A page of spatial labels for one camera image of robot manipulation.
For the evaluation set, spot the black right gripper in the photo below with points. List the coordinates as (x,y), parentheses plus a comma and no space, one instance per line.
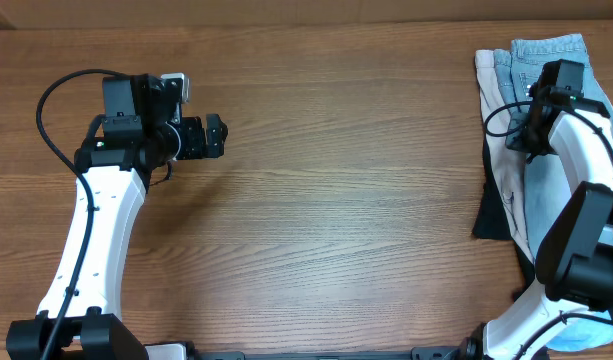
(516,142)

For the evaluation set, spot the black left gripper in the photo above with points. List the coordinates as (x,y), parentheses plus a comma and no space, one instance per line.
(206,138)

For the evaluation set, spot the light blue denim shorts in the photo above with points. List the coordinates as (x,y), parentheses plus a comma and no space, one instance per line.
(559,70)

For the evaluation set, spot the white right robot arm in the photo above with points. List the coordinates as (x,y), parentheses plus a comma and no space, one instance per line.
(573,269)

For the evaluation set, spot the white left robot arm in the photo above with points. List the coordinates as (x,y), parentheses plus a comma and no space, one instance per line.
(141,129)

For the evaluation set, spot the beige shorts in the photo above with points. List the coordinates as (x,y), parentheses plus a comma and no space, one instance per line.
(497,89)

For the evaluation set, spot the black garment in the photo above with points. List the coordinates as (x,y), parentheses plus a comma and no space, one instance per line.
(491,222)

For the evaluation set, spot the light blue cloth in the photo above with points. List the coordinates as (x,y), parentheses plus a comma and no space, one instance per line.
(581,334)

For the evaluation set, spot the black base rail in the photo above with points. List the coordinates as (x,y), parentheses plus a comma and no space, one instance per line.
(326,355)

